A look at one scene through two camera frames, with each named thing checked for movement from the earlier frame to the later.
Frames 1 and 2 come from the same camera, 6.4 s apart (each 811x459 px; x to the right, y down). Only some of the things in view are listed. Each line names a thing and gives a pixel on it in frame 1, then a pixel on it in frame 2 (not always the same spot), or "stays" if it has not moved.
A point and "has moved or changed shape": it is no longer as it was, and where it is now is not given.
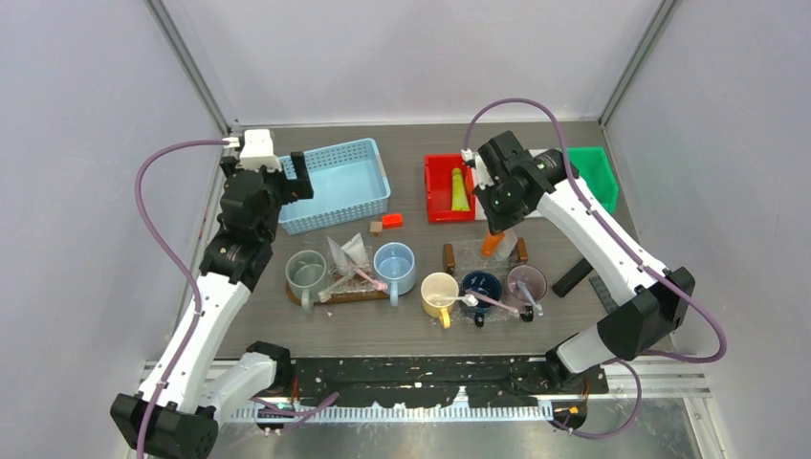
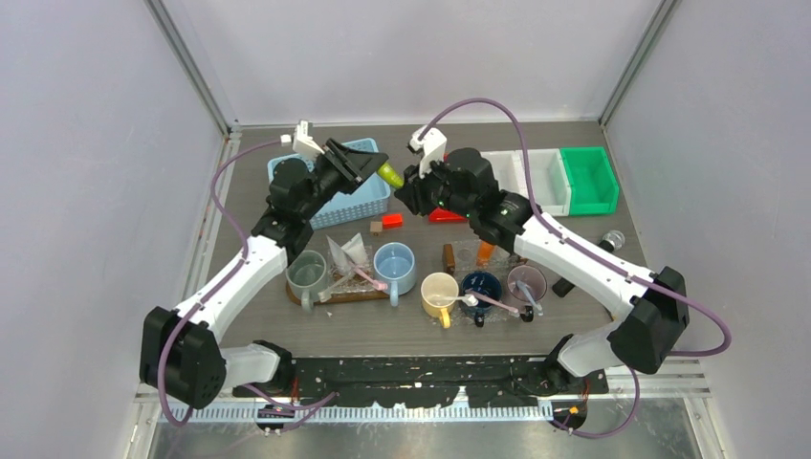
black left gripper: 293,188 to 353,163
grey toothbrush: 537,307 stays
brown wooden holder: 449,257 stays
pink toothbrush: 376,284 stays
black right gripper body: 498,207 to 433,192
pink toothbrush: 493,301 stays
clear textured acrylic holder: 360,278 stays
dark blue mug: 485,283 stays
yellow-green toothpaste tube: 459,195 has moved or changed shape
